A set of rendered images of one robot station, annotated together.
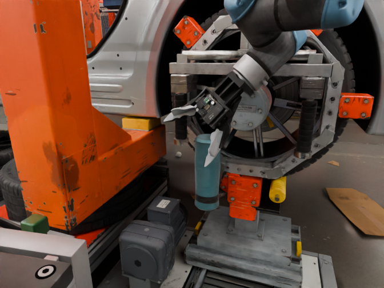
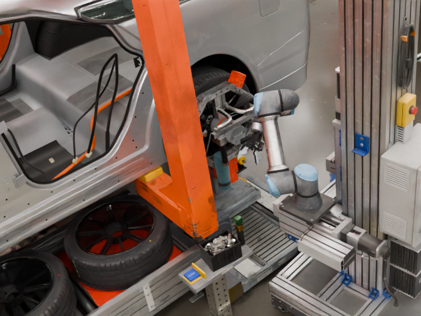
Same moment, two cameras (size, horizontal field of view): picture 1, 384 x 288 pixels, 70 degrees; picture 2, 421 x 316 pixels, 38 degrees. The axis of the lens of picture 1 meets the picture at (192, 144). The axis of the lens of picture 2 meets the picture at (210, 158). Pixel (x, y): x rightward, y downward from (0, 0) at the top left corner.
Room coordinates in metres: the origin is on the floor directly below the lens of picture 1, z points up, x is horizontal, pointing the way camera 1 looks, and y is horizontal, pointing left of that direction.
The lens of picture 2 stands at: (-1.05, 2.46, 2.94)
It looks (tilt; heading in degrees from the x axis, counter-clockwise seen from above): 35 degrees down; 309
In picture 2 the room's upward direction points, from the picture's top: 10 degrees counter-clockwise
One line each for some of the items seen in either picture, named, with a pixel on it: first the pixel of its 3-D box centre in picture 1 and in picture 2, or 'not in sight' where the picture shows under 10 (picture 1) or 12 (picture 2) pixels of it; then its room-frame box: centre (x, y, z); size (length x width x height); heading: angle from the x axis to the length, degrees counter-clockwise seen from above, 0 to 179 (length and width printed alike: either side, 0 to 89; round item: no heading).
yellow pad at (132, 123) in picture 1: (142, 121); (148, 170); (1.24, 0.23, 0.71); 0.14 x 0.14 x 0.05; 71
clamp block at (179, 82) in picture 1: (184, 82); (218, 138); (0.81, 0.02, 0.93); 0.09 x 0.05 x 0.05; 161
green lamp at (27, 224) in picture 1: (35, 226); (238, 220); (0.52, 0.35, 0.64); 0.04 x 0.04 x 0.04; 71
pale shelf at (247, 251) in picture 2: not in sight; (216, 263); (0.58, 0.53, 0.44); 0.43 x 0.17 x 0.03; 71
